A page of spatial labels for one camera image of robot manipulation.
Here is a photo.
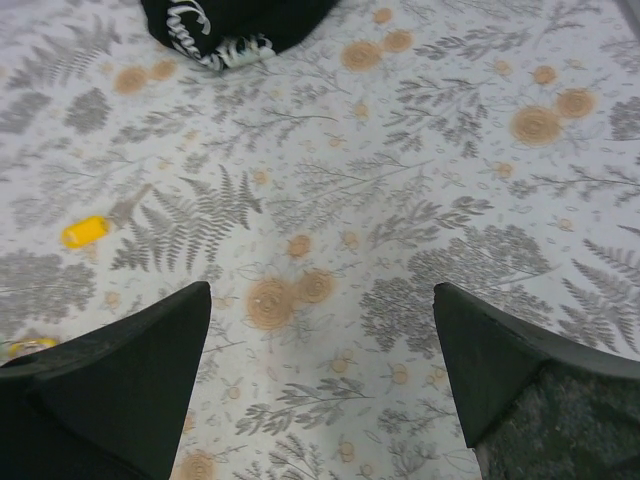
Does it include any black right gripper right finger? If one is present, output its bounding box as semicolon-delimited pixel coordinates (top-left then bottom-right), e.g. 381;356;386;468
433;283;639;479

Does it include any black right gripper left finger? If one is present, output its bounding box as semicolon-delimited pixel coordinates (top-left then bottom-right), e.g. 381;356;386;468
1;281;211;479

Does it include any small yellow key tag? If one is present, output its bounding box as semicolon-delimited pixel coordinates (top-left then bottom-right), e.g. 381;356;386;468
61;216;110;249

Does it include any floral patterned table mat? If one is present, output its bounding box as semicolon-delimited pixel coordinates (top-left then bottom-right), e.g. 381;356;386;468
1;1;639;479

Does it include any black cloth with logo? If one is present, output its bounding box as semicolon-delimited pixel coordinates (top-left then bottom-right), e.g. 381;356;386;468
141;0;338;73

